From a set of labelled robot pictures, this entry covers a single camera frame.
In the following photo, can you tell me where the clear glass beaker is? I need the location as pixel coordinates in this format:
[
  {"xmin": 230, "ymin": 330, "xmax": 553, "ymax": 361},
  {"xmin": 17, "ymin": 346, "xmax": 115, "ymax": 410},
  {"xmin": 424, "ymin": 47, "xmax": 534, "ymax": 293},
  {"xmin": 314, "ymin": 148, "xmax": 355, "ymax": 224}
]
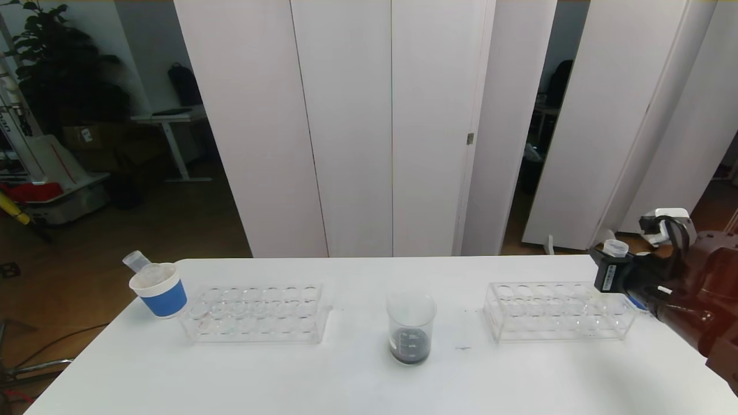
[{"xmin": 386, "ymin": 292, "xmax": 437, "ymax": 367}]

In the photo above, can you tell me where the clear plastic test tube rack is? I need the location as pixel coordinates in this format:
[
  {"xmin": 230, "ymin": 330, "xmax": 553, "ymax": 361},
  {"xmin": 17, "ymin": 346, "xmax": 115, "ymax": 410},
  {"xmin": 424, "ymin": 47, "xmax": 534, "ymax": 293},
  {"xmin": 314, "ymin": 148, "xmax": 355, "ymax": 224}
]
[
  {"xmin": 179, "ymin": 282, "xmax": 333, "ymax": 345},
  {"xmin": 483, "ymin": 281, "xmax": 638, "ymax": 344}
]

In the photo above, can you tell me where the blue white paper cup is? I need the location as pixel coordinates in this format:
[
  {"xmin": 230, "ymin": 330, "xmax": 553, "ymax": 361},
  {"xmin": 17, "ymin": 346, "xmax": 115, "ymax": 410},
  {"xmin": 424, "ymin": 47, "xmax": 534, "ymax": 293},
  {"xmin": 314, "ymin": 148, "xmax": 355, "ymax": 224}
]
[
  {"xmin": 129, "ymin": 263, "xmax": 189, "ymax": 319},
  {"xmin": 625, "ymin": 292, "xmax": 656, "ymax": 315}
]

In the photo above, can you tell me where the white machine base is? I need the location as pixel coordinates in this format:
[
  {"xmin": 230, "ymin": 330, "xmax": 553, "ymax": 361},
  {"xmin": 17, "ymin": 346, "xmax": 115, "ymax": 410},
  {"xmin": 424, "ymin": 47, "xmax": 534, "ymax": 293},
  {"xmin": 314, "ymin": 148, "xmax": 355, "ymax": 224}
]
[{"xmin": 0, "ymin": 52, "xmax": 111, "ymax": 227}]

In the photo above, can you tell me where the brown cardboard box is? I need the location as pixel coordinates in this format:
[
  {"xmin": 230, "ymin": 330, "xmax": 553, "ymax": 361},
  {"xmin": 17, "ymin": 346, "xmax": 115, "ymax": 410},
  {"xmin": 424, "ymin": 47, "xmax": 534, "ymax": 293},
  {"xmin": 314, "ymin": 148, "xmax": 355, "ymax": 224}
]
[{"xmin": 62, "ymin": 124, "xmax": 119, "ymax": 155}]

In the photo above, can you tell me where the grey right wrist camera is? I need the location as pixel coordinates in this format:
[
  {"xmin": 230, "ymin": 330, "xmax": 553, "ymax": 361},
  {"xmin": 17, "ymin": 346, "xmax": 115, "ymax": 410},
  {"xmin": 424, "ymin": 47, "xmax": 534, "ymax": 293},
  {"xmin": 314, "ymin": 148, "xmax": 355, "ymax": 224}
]
[{"xmin": 639, "ymin": 208, "xmax": 691, "ymax": 246}]

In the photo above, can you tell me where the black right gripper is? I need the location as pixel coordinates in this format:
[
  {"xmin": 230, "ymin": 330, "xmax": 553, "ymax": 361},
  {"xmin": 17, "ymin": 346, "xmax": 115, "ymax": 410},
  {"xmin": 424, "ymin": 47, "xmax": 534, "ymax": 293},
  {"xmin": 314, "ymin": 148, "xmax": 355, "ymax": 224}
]
[{"xmin": 589, "ymin": 247, "xmax": 658, "ymax": 293}]

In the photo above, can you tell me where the black backpack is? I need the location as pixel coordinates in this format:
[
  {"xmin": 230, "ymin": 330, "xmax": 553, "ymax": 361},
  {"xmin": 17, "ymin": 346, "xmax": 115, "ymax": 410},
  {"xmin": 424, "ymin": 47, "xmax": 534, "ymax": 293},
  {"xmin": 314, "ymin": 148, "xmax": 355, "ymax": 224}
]
[{"xmin": 168, "ymin": 63, "xmax": 204, "ymax": 108}]

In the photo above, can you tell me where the test tube with blue liquid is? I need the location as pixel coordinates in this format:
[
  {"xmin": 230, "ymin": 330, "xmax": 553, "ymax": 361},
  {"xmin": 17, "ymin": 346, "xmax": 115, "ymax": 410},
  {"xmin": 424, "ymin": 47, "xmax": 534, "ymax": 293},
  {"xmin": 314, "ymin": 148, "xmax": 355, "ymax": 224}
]
[{"xmin": 141, "ymin": 264, "xmax": 168, "ymax": 287}]

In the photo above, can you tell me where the yellow handled tool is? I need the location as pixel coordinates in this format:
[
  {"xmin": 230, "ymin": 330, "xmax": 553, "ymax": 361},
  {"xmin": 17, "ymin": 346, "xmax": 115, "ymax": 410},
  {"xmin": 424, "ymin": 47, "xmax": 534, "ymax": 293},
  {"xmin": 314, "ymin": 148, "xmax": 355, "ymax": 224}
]
[{"xmin": 0, "ymin": 192, "xmax": 32, "ymax": 227}]

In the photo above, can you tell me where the metal chair frame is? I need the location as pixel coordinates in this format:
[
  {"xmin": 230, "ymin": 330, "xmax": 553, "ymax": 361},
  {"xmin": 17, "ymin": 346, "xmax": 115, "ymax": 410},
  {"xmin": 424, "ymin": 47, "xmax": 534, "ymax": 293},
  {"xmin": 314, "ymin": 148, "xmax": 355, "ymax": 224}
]
[{"xmin": 0, "ymin": 320, "xmax": 76, "ymax": 407}]

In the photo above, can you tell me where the white folding partition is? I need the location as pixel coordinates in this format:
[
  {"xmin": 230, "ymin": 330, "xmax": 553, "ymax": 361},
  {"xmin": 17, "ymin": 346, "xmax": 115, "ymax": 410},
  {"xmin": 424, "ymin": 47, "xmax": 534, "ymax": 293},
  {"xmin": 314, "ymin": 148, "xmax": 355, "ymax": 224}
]
[
  {"xmin": 174, "ymin": 0, "xmax": 558, "ymax": 259},
  {"xmin": 522, "ymin": 0, "xmax": 738, "ymax": 255}
]

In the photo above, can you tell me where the black office chair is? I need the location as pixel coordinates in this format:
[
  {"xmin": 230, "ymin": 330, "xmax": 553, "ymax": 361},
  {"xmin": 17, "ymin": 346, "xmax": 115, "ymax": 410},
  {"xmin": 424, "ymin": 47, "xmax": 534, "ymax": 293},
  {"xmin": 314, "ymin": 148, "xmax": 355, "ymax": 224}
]
[{"xmin": 544, "ymin": 59, "xmax": 575, "ymax": 108}]

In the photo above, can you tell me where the test tube with red liquid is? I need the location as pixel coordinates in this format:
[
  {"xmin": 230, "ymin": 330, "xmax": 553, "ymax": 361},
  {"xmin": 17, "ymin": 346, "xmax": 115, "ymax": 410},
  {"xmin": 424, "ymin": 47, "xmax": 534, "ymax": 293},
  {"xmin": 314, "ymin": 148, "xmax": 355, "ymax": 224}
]
[{"xmin": 122, "ymin": 250, "xmax": 152, "ymax": 274}]

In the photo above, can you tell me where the white standing desk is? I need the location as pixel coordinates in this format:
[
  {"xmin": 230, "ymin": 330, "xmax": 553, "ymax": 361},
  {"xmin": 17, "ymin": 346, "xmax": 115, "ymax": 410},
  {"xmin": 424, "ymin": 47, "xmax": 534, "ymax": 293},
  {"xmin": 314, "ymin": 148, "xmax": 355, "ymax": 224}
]
[{"xmin": 131, "ymin": 107, "xmax": 213, "ymax": 184}]

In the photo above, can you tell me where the red box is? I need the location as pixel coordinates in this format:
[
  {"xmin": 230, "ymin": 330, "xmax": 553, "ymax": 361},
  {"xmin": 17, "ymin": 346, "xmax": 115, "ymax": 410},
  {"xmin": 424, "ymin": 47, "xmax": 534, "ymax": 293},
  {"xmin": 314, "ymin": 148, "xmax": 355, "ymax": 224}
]
[{"xmin": 0, "ymin": 182, "xmax": 64, "ymax": 206}]

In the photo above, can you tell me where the black right camera cable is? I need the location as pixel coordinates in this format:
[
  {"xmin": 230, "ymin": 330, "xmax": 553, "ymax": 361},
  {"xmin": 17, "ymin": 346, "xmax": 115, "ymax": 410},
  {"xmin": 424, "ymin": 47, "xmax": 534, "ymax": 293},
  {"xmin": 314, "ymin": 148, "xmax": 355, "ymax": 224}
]
[{"xmin": 662, "ymin": 216, "xmax": 691, "ymax": 273}]

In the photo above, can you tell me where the dark green potted plant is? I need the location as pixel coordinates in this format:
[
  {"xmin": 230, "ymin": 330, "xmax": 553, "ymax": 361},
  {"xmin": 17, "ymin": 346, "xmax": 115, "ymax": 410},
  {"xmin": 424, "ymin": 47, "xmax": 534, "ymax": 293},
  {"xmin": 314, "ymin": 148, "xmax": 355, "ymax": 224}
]
[{"xmin": 3, "ymin": 0, "xmax": 132, "ymax": 139}]

